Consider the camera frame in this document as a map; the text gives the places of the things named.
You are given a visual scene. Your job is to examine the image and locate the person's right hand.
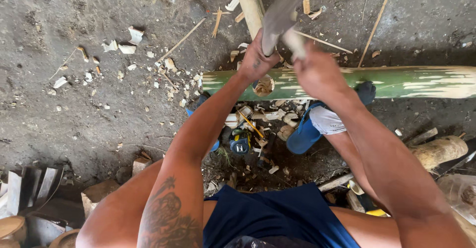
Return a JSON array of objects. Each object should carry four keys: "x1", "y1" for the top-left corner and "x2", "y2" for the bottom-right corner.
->
[{"x1": 293, "y1": 42, "x2": 352, "y2": 101}]

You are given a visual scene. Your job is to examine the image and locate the person's left hand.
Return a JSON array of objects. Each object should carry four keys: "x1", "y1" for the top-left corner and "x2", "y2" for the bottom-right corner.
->
[{"x1": 238, "y1": 28, "x2": 281, "y2": 83}]

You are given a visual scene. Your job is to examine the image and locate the hammer with pale wooden handle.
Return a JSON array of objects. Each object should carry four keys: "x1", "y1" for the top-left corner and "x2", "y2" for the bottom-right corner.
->
[{"x1": 261, "y1": 0, "x2": 308, "y2": 61}]

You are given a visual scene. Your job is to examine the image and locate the thin bamboo strip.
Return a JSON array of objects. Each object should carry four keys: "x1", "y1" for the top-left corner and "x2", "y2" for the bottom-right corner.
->
[
  {"x1": 294, "y1": 30, "x2": 353, "y2": 55},
  {"x1": 156, "y1": 17, "x2": 207, "y2": 64},
  {"x1": 357, "y1": 0, "x2": 393, "y2": 69}
]

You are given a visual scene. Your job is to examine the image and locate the pale bamboo pole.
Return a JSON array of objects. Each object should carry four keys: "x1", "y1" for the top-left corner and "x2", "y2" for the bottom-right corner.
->
[{"x1": 232, "y1": 0, "x2": 267, "y2": 40}]

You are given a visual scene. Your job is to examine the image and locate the heap of cut bamboo pieces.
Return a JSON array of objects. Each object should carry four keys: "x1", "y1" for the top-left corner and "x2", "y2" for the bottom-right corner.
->
[{"x1": 223, "y1": 99, "x2": 302, "y2": 142}]

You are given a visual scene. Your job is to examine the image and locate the short bamboo stick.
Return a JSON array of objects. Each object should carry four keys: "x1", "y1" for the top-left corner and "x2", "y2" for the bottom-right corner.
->
[{"x1": 211, "y1": 6, "x2": 223, "y2": 39}]

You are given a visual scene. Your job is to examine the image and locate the blue flip-flop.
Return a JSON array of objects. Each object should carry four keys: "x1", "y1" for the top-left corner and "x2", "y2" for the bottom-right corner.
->
[
  {"x1": 286, "y1": 102, "x2": 328, "y2": 155},
  {"x1": 185, "y1": 107, "x2": 220, "y2": 153}
]

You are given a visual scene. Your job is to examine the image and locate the yellow pencil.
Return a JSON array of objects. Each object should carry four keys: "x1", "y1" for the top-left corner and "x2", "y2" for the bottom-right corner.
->
[{"x1": 238, "y1": 110, "x2": 265, "y2": 139}]

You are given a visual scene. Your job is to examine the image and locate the blue and black tape measure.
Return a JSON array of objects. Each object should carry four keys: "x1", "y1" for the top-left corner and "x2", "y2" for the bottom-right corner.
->
[{"x1": 229, "y1": 129, "x2": 253, "y2": 156}]

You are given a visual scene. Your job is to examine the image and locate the dark hand tool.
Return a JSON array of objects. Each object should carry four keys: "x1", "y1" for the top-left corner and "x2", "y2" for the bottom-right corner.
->
[{"x1": 256, "y1": 132, "x2": 278, "y2": 168}]

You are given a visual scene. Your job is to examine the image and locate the green bamboo pole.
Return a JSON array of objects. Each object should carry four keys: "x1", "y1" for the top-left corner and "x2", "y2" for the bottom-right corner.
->
[{"x1": 202, "y1": 66, "x2": 476, "y2": 102}]

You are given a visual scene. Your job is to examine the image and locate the flat wooden slat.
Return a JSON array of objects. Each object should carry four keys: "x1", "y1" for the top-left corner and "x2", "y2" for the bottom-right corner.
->
[{"x1": 318, "y1": 172, "x2": 355, "y2": 193}]

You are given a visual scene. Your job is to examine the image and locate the grey wooden slat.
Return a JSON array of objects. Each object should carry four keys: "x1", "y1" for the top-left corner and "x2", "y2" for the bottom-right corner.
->
[{"x1": 405, "y1": 127, "x2": 439, "y2": 147}]

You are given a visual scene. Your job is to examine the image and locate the scatter of bamboo chips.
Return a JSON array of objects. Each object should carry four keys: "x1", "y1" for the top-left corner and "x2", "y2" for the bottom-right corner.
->
[{"x1": 48, "y1": 25, "x2": 204, "y2": 110}]

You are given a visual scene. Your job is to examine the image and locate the navy blue shorts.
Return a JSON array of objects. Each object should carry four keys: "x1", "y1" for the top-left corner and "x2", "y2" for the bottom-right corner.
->
[{"x1": 202, "y1": 183, "x2": 360, "y2": 248}]

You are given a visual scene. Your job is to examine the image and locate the pale bamboo stump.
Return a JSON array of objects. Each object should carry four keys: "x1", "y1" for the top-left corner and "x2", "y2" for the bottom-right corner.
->
[{"x1": 409, "y1": 135, "x2": 469, "y2": 173}]

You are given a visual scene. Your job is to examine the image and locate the small wooden block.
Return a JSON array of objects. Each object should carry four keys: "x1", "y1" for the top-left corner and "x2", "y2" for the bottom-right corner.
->
[{"x1": 132, "y1": 157, "x2": 152, "y2": 177}]

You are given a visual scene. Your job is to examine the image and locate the clear plastic bag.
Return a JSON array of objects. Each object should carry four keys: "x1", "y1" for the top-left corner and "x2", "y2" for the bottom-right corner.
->
[{"x1": 436, "y1": 173, "x2": 476, "y2": 227}]

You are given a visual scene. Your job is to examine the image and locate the large wooden block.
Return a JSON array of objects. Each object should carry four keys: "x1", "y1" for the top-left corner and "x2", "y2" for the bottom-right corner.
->
[{"x1": 81, "y1": 179, "x2": 120, "y2": 219}]

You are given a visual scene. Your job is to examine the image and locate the round wooden bowl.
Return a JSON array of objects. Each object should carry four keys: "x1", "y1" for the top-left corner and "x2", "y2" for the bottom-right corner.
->
[
  {"x1": 0, "y1": 215, "x2": 27, "y2": 243},
  {"x1": 48, "y1": 228, "x2": 81, "y2": 248}
]

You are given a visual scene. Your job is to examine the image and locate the row of grey wooden planks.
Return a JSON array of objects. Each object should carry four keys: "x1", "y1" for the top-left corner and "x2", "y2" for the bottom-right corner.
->
[{"x1": 0, "y1": 166, "x2": 60, "y2": 219}]

